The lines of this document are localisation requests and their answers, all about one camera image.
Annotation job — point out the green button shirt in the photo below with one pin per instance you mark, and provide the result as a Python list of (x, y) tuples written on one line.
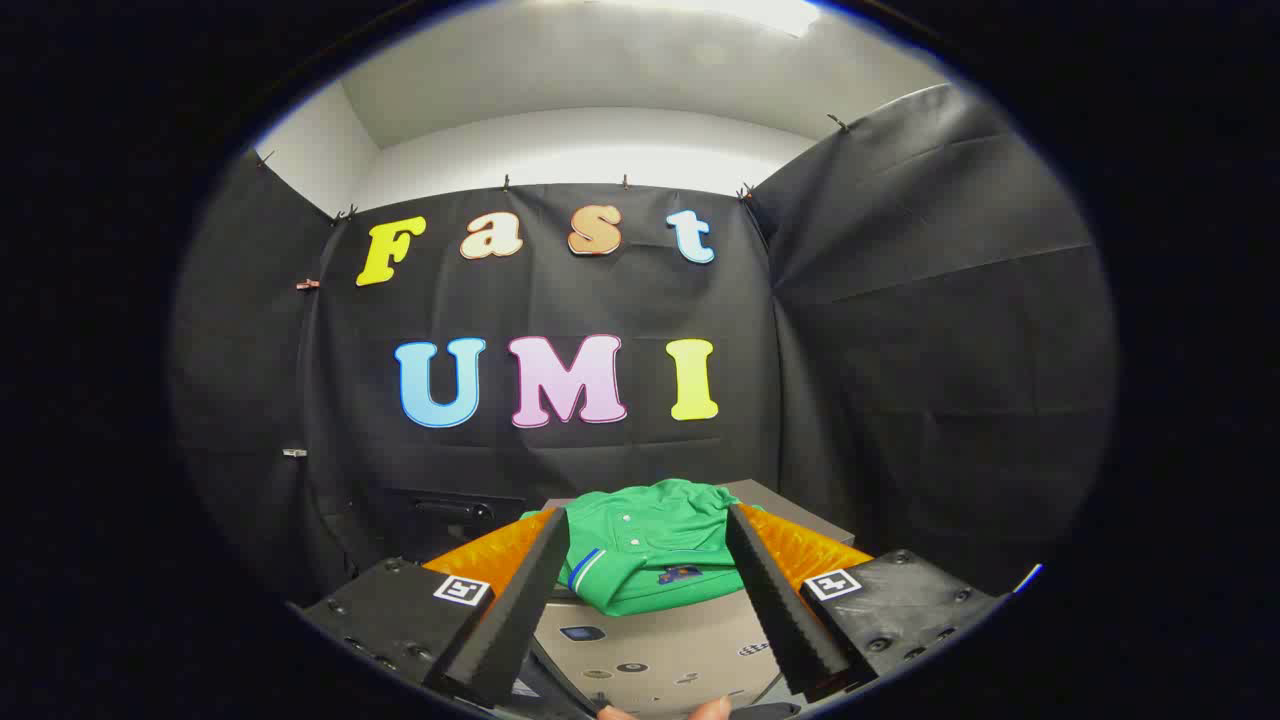
[(650, 530)]

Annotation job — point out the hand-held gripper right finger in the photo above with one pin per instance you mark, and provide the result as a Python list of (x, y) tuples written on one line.
[(775, 600)]

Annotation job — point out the grey box-shaped appliance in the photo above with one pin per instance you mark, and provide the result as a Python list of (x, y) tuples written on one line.
[(660, 645)]

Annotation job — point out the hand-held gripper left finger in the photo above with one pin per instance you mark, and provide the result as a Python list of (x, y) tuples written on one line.
[(520, 600)]

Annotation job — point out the black backdrop cloth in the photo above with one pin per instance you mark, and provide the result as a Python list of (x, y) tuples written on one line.
[(900, 330)]

